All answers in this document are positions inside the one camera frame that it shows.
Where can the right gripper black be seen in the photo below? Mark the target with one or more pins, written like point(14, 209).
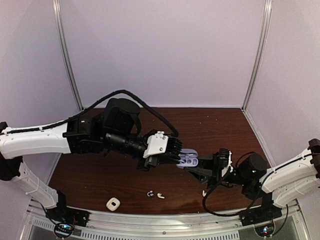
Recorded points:
point(212, 160)

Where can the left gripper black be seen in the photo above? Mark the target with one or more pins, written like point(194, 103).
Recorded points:
point(157, 159)

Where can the lavender earbud charging case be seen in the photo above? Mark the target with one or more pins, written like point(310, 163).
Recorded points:
point(188, 158)

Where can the purple earbud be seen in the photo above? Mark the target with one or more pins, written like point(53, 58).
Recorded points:
point(150, 194)

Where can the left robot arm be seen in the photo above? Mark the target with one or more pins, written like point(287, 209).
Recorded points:
point(116, 129)

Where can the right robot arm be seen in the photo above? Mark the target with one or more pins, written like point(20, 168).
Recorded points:
point(282, 183)

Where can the cream white charging case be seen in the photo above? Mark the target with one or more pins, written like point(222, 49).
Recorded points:
point(113, 204)

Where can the white earbud left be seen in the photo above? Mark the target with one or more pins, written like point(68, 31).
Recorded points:
point(160, 196)

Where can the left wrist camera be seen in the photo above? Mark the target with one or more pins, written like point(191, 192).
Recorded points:
point(158, 143)

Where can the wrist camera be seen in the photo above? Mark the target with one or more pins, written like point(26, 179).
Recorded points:
point(225, 160)
point(158, 143)

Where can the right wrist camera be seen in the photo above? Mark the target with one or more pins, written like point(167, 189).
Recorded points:
point(225, 160)

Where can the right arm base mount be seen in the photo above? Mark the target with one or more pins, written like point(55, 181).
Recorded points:
point(262, 217)

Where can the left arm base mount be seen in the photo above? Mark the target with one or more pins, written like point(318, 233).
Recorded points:
point(65, 218)

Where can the front aluminium rail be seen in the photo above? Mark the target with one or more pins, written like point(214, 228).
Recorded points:
point(103, 225)

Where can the right aluminium frame post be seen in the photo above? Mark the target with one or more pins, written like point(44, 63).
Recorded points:
point(264, 30)

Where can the aluminium frame post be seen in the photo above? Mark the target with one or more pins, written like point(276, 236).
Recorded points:
point(264, 30)
point(65, 53)

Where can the left aluminium frame post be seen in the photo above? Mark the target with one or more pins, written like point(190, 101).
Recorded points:
point(65, 53)

